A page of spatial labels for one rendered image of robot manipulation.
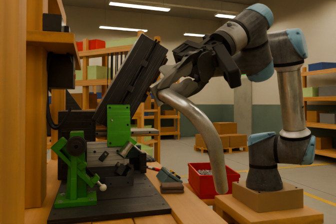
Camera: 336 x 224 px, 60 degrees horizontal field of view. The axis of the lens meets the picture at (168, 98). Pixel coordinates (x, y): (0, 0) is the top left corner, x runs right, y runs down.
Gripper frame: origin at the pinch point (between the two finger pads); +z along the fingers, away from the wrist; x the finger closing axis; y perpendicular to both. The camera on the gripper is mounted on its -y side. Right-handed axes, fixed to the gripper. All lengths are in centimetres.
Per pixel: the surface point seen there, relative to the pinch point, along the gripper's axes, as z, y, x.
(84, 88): -59, 365, -192
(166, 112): -331, 675, -628
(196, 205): -2, 13, -62
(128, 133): -6, 65, -59
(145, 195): 8, 33, -64
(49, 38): 3, 65, 0
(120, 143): 0, 64, -60
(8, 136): 31.0, 31.0, -5.3
